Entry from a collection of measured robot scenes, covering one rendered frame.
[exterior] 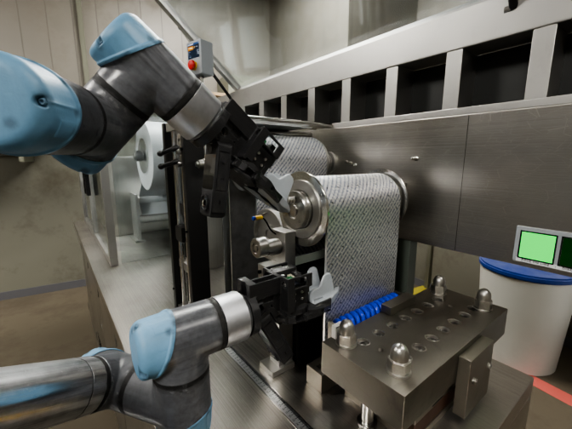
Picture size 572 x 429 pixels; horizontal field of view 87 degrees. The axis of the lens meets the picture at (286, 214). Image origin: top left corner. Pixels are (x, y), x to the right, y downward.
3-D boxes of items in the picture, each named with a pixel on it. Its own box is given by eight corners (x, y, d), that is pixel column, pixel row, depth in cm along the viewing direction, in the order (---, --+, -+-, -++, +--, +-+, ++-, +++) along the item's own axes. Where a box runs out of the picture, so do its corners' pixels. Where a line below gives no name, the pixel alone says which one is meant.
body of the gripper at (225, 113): (288, 151, 50) (237, 94, 43) (260, 193, 48) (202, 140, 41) (263, 151, 56) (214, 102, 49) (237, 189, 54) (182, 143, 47)
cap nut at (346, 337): (331, 342, 53) (331, 318, 52) (345, 334, 55) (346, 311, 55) (346, 352, 50) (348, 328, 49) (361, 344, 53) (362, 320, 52)
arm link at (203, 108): (175, 118, 38) (157, 123, 45) (203, 143, 41) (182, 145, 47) (209, 76, 40) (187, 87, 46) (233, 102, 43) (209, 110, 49)
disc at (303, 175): (279, 239, 66) (277, 171, 64) (281, 239, 66) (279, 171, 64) (328, 254, 54) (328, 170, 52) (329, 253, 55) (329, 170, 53)
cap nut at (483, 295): (469, 307, 66) (471, 288, 65) (476, 302, 68) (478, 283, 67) (489, 314, 63) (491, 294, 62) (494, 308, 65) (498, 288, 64)
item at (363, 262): (323, 326, 59) (325, 235, 56) (391, 294, 74) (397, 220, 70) (324, 328, 59) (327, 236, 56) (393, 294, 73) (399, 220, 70)
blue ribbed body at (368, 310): (328, 333, 60) (328, 317, 59) (391, 301, 73) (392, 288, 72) (341, 341, 57) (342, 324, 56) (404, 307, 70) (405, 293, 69)
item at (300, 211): (278, 220, 62) (283, 185, 59) (286, 220, 63) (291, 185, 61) (301, 236, 57) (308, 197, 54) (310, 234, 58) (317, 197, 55)
